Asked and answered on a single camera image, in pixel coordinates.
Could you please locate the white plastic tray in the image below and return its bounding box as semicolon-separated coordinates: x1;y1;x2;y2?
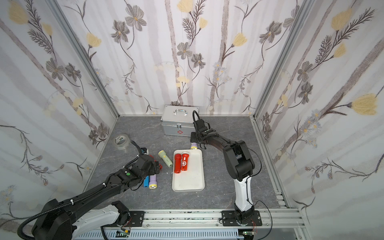
172;149;205;192

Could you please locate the green flashlight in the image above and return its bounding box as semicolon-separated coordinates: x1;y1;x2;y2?
158;150;173;168

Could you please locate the red flashlight white head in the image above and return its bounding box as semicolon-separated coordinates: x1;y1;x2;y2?
181;152;190;171

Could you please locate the plain red flashlight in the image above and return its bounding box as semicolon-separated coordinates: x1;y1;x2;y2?
174;154;182;174

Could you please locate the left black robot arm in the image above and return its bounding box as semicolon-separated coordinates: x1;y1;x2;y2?
17;143;160;240

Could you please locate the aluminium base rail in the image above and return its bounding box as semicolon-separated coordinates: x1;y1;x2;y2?
74;208;310;240

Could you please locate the purple flashlight beside blue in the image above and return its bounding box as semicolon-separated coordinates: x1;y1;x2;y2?
149;175;158;190

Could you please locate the purple flashlight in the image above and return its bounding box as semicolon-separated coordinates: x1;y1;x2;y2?
191;143;198;150
149;175;158;190

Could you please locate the silver aluminium case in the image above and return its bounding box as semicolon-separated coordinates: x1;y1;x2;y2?
161;105;199;137

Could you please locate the clear tape roll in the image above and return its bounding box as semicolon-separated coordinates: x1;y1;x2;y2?
113;134;131;150

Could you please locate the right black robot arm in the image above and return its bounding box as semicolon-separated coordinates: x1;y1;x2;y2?
191;111;258;225

